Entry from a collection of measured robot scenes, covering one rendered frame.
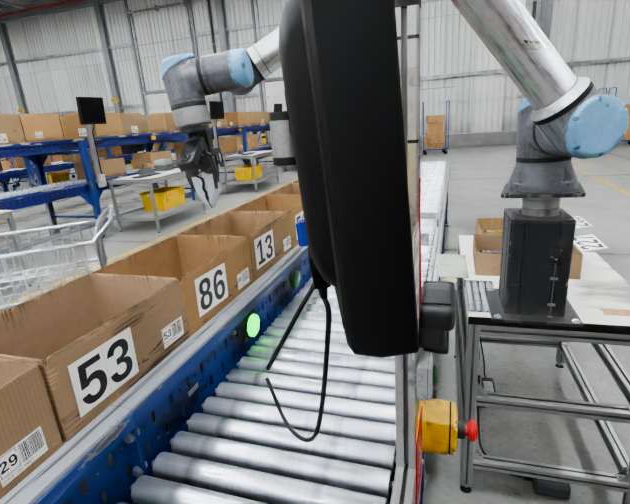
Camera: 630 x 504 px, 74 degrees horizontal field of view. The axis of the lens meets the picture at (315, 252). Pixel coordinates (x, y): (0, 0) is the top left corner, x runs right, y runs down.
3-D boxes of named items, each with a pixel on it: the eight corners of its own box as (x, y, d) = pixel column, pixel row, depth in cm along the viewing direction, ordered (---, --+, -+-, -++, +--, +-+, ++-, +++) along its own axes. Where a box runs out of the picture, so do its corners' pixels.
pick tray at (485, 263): (581, 279, 162) (584, 255, 159) (474, 275, 174) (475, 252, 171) (563, 256, 188) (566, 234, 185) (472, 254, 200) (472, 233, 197)
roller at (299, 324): (421, 348, 132) (421, 334, 131) (269, 333, 148) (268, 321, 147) (422, 340, 137) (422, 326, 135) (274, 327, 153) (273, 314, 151)
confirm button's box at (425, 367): (434, 402, 75) (434, 369, 73) (416, 400, 76) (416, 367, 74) (435, 380, 81) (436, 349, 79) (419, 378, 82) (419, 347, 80)
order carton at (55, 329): (68, 443, 76) (43, 361, 71) (-44, 418, 85) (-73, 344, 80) (191, 337, 112) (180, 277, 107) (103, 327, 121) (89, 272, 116)
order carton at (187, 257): (190, 338, 111) (180, 278, 106) (102, 328, 120) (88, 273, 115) (254, 282, 147) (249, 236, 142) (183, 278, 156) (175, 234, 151)
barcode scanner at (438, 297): (454, 320, 87) (456, 276, 82) (454, 358, 77) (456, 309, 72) (421, 318, 89) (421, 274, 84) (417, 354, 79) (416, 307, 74)
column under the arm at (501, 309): (562, 293, 152) (572, 203, 142) (584, 327, 128) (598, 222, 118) (484, 290, 159) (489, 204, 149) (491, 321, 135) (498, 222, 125)
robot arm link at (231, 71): (249, 51, 111) (204, 60, 111) (242, 42, 100) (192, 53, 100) (258, 88, 113) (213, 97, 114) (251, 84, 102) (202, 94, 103)
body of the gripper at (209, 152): (226, 168, 116) (215, 123, 113) (212, 172, 108) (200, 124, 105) (202, 173, 118) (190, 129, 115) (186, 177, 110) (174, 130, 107)
